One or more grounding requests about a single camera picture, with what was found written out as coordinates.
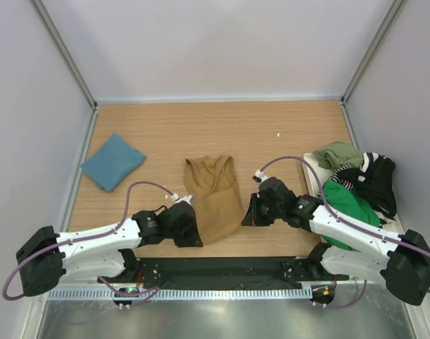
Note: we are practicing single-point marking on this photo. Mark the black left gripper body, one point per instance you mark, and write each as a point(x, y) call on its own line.
point(184, 236)

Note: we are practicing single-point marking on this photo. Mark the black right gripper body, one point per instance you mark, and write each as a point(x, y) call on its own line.
point(270, 212)

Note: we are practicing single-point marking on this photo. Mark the tan garment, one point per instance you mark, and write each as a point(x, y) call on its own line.
point(212, 181)

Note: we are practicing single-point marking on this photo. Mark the blue tank top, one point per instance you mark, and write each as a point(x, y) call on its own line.
point(112, 163)

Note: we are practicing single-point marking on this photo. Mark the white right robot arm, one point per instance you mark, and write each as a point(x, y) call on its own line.
point(400, 262)

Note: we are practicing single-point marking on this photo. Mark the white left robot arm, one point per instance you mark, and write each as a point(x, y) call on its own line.
point(49, 258)

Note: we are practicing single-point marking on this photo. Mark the white laundry tray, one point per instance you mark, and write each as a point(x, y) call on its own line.
point(392, 224)

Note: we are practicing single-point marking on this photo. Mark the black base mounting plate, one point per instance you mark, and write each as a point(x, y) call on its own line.
point(235, 273)

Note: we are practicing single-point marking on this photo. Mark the olive green garment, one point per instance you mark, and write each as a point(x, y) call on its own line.
point(337, 154)

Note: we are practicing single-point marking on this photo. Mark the black garment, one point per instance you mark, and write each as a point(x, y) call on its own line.
point(373, 182)

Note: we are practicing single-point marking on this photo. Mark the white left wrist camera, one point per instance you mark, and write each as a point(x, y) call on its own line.
point(180, 199)

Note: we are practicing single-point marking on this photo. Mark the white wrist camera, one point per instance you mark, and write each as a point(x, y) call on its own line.
point(180, 199)
point(260, 176)

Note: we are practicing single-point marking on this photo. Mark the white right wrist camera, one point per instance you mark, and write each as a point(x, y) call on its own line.
point(260, 176)

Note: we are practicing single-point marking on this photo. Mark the white slotted cable duct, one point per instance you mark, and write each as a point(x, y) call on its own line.
point(105, 294)

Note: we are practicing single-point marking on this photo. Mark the right aluminium frame post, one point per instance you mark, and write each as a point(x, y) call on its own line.
point(391, 15)

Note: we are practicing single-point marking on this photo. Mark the aluminium frame post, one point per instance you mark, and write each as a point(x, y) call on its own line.
point(391, 15)
point(56, 38)

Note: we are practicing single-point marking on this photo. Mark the left aluminium frame post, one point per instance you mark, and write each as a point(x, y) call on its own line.
point(56, 38)

